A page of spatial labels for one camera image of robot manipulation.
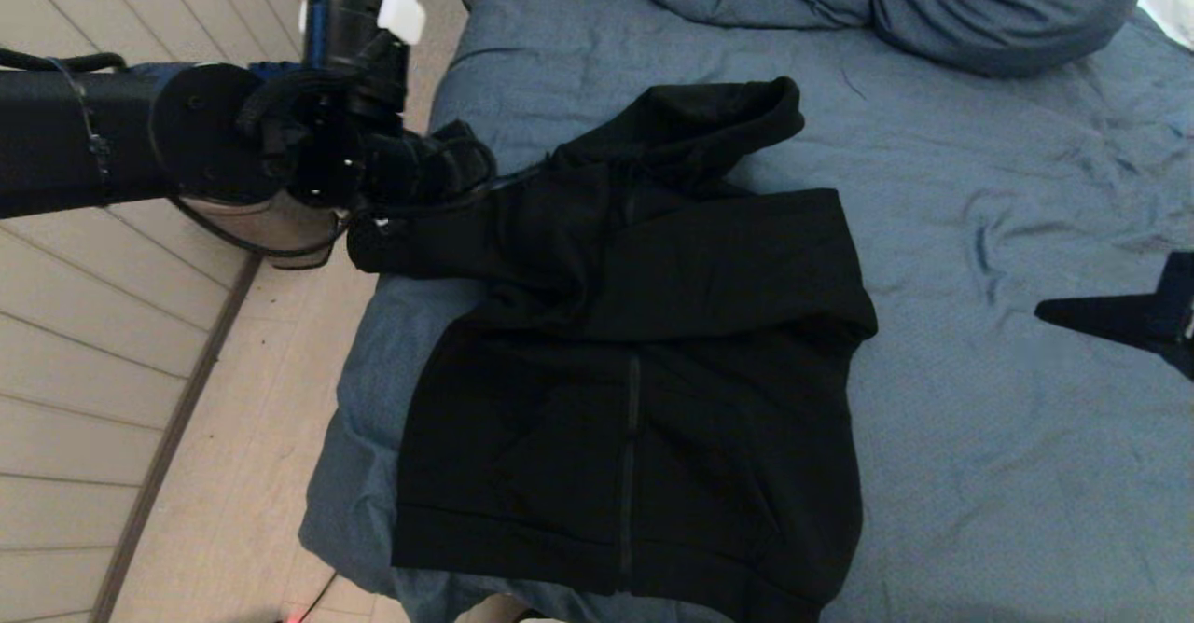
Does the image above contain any blue pillow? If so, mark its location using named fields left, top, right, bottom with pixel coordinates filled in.
left=872, top=0, right=1167, bottom=78

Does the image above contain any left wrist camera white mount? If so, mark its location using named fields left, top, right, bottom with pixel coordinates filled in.
left=298, top=0, right=427, bottom=130

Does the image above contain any brown trash bin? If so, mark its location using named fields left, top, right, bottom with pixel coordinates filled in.
left=182, top=196, right=348, bottom=271

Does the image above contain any black garment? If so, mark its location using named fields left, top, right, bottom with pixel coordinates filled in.
left=347, top=77, right=880, bottom=623

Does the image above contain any thin black left camera cable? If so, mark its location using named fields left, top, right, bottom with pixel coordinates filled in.
left=168, top=161, right=542, bottom=260

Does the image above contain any blue bed sheet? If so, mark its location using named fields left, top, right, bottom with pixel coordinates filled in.
left=300, top=0, right=1194, bottom=623

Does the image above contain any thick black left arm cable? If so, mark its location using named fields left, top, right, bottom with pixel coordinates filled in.
left=235, top=31, right=397, bottom=153

